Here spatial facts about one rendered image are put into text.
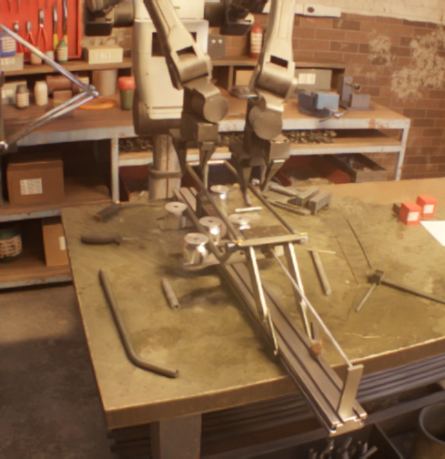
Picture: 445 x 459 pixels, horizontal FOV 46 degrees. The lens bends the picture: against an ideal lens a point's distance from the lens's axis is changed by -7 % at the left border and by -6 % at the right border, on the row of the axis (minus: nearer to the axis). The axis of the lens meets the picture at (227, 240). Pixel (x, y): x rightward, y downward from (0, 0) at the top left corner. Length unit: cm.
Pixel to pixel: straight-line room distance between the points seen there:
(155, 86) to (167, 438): 109
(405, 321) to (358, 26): 283
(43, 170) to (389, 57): 246
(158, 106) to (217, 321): 89
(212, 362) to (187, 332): 9
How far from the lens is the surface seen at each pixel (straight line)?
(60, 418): 211
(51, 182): 258
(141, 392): 90
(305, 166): 343
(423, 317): 117
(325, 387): 89
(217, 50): 319
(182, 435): 105
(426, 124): 429
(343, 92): 321
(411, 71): 408
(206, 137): 114
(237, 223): 122
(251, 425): 174
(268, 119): 105
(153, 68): 173
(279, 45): 115
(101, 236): 130
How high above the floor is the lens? 150
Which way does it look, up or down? 27 degrees down
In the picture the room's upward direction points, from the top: 4 degrees clockwise
